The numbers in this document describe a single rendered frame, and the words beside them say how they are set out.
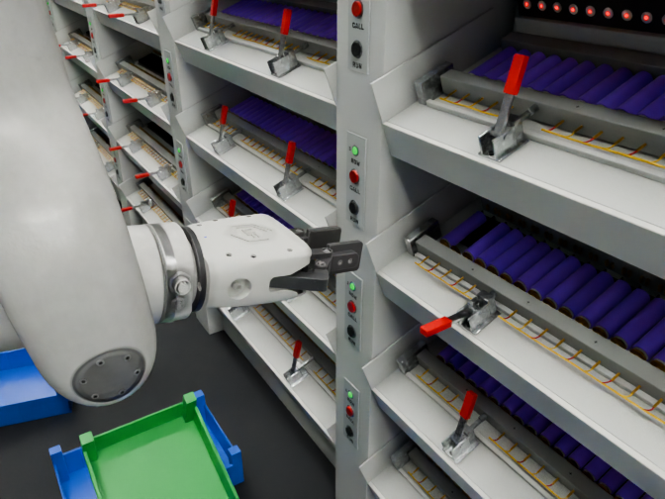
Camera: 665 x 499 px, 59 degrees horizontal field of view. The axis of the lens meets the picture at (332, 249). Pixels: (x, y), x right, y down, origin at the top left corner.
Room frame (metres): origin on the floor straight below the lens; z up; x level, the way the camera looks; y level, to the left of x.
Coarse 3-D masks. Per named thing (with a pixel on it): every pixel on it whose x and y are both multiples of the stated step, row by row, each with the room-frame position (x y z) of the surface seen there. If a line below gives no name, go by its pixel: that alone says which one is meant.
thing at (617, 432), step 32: (448, 192) 0.72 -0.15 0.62; (416, 224) 0.69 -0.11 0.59; (448, 224) 0.72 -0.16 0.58; (512, 224) 0.68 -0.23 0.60; (384, 256) 0.67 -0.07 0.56; (576, 256) 0.60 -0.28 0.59; (384, 288) 0.66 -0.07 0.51; (416, 288) 0.62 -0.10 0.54; (448, 288) 0.60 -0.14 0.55; (512, 320) 0.53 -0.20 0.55; (480, 352) 0.51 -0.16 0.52; (512, 352) 0.49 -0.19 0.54; (544, 352) 0.48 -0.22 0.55; (512, 384) 0.48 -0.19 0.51; (544, 384) 0.44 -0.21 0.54; (576, 384) 0.43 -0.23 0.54; (608, 384) 0.43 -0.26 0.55; (544, 416) 0.45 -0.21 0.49; (576, 416) 0.40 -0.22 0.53; (608, 416) 0.40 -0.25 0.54; (640, 416) 0.39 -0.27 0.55; (608, 448) 0.38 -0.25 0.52; (640, 448) 0.36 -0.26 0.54; (640, 480) 0.36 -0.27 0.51
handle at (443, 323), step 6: (474, 306) 0.53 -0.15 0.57; (462, 312) 0.53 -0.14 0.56; (468, 312) 0.53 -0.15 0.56; (474, 312) 0.53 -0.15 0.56; (444, 318) 0.52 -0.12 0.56; (450, 318) 0.52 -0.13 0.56; (456, 318) 0.52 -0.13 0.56; (462, 318) 0.52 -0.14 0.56; (426, 324) 0.51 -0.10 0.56; (432, 324) 0.51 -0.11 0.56; (438, 324) 0.51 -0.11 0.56; (444, 324) 0.51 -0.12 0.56; (450, 324) 0.51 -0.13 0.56; (420, 330) 0.50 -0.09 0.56; (426, 330) 0.50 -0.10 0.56; (432, 330) 0.50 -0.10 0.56; (438, 330) 0.50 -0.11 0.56; (426, 336) 0.50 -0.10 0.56
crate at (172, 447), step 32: (160, 416) 0.80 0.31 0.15; (192, 416) 0.83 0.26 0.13; (96, 448) 0.75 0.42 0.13; (128, 448) 0.77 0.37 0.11; (160, 448) 0.77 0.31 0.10; (192, 448) 0.78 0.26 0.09; (96, 480) 0.70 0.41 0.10; (128, 480) 0.71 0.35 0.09; (160, 480) 0.72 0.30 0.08; (192, 480) 0.73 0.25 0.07; (224, 480) 0.72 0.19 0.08
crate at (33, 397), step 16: (0, 352) 1.11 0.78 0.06; (16, 352) 1.12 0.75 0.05; (0, 368) 1.10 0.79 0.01; (16, 368) 1.11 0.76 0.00; (32, 368) 1.11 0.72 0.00; (0, 384) 1.06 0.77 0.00; (16, 384) 1.06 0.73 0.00; (32, 384) 1.06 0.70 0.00; (0, 400) 1.00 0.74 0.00; (16, 400) 1.00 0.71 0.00; (32, 400) 0.95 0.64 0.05; (48, 400) 0.96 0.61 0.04; (64, 400) 0.97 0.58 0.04; (0, 416) 0.93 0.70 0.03; (16, 416) 0.94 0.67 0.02; (32, 416) 0.95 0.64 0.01; (48, 416) 0.96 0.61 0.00
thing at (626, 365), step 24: (432, 240) 0.66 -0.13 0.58; (456, 264) 0.61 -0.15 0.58; (456, 288) 0.59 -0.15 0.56; (480, 288) 0.58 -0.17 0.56; (504, 288) 0.55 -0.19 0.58; (528, 312) 0.51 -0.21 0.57; (552, 312) 0.50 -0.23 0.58; (528, 336) 0.50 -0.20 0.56; (576, 336) 0.47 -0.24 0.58; (600, 336) 0.46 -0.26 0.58; (600, 360) 0.44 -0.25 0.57; (624, 360) 0.43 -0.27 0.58; (648, 384) 0.40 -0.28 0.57
